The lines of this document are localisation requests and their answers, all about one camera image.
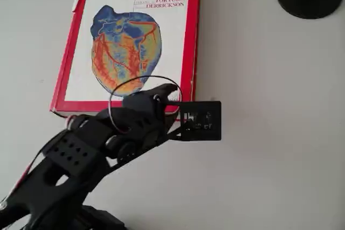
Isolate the red anatomy textbook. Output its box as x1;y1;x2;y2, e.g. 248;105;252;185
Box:
49;0;202;121

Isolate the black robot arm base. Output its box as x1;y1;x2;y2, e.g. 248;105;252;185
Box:
78;205;126;230

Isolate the thin black looping cable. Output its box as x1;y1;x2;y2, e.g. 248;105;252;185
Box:
107;75;183;134

